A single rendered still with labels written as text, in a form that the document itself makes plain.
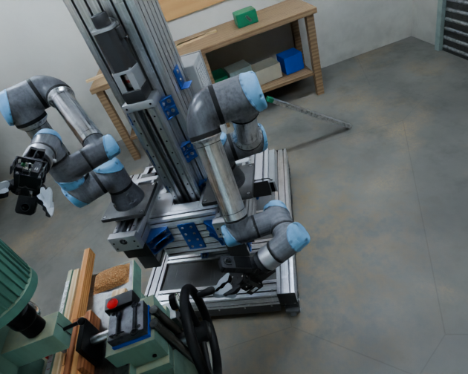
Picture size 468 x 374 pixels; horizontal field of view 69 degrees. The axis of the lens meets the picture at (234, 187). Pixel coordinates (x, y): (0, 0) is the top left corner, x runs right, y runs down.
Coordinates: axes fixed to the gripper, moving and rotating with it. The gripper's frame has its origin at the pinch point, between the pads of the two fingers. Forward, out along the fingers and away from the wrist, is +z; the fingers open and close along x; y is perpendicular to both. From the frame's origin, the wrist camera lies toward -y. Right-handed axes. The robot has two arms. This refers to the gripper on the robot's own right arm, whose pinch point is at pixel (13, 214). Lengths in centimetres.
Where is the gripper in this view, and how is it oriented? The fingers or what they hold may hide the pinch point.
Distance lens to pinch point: 94.1
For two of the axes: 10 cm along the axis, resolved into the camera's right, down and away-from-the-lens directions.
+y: 3.7, -8.0, -4.7
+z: 2.1, 5.7, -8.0
